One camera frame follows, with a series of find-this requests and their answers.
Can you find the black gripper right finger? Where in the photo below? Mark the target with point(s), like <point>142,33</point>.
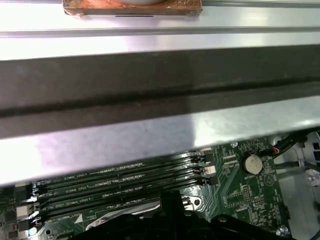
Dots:
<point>225,230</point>

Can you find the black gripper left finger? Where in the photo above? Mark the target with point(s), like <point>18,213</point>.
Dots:
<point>140,227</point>

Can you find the metal socket cover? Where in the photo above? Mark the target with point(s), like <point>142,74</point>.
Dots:
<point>150,207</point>

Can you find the black RAM slot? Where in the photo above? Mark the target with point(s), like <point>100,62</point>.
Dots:
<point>120,199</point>
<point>120,174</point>
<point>120,187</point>

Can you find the CPU socket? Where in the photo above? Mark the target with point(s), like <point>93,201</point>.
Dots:
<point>188,203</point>

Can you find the green motherboard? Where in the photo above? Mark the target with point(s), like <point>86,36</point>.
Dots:
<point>250,197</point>

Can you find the silver coin battery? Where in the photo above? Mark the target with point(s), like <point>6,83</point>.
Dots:
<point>251,163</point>

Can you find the black PC case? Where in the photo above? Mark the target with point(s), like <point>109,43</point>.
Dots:
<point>150,75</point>

